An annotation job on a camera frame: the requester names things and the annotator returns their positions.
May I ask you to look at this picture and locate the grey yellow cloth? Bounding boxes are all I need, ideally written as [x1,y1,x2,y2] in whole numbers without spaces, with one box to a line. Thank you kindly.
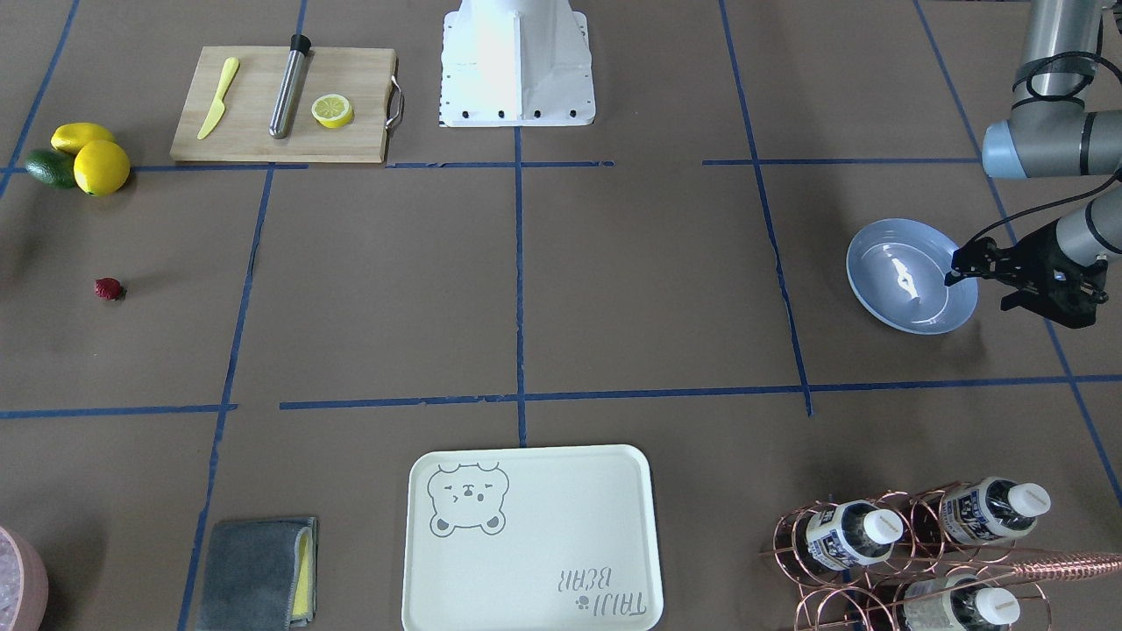
[195,516,319,630]

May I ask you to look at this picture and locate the yellow lemon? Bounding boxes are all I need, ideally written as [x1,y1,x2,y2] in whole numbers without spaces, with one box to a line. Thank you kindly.
[50,121,116,156]
[74,139,131,196]

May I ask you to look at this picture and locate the yellow plastic knife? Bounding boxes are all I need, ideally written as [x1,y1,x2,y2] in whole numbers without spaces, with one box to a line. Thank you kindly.
[196,57,240,140]

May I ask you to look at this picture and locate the red strawberry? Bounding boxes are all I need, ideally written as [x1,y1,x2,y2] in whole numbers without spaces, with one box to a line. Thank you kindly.
[95,277,127,302]

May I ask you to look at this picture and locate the wooden cutting board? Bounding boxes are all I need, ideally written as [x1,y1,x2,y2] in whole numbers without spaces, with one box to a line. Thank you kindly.
[171,46,399,165]

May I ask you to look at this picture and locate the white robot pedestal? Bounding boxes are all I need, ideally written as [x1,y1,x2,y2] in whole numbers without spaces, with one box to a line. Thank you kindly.
[438,1,597,128]

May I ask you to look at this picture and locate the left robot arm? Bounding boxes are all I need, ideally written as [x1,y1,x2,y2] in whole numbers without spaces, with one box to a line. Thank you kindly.
[945,1,1121,329]

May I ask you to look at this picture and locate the blue plate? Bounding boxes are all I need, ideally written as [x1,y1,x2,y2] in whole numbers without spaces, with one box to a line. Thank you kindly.
[846,218,980,336]

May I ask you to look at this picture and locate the lemon half slice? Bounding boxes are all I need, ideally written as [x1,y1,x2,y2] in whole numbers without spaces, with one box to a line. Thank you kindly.
[311,93,355,129]

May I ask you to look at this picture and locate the steel rod black tip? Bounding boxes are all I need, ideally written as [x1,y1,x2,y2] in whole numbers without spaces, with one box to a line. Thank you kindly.
[268,33,311,139]

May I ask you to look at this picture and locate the green lime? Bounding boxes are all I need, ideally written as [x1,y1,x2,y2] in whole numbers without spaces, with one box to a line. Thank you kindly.
[25,149,77,190]

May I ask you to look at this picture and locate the copper wire bottle rack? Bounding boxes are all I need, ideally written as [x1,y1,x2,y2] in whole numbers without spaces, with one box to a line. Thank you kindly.
[760,481,1119,630]

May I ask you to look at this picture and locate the cream bear tray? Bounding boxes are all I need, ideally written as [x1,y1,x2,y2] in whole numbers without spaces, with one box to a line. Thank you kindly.
[401,443,664,630]

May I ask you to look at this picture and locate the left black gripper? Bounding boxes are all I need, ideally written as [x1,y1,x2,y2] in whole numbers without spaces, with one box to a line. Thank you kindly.
[945,221,1107,329]

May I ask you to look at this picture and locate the bottle white cap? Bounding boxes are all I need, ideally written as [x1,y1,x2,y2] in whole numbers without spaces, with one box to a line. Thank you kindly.
[794,500,905,578]
[896,574,1022,630]
[938,477,1054,546]

